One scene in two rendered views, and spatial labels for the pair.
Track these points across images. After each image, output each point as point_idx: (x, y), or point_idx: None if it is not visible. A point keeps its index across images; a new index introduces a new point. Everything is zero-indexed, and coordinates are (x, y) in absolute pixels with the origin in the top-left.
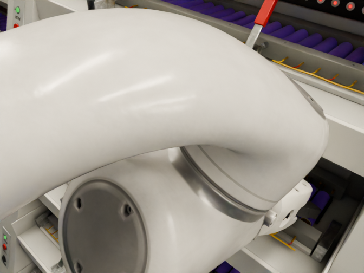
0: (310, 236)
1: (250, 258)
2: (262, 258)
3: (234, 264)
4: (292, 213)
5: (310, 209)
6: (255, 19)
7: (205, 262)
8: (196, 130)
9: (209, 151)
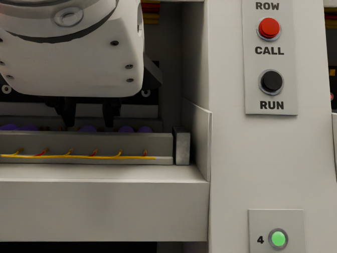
0: (162, 135)
1: (103, 184)
2: (121, 178)
3: (78, 231)
4: (141, 22)
5: (151, 61)
6: None
7: None
8: None
9: None
